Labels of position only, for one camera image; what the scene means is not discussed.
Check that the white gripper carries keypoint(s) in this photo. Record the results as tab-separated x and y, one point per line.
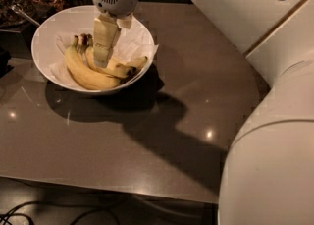
117	14

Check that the yellow banana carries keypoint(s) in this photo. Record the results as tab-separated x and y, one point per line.
82	74
113	68
85	40

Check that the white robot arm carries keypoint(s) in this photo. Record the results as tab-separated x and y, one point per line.
267	177

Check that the white bowl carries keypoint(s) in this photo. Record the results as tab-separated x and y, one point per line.
43	44

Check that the white paper liner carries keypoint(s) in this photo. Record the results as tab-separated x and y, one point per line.
132	43

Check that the metal spoon handle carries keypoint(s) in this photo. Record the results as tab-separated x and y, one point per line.
23	14

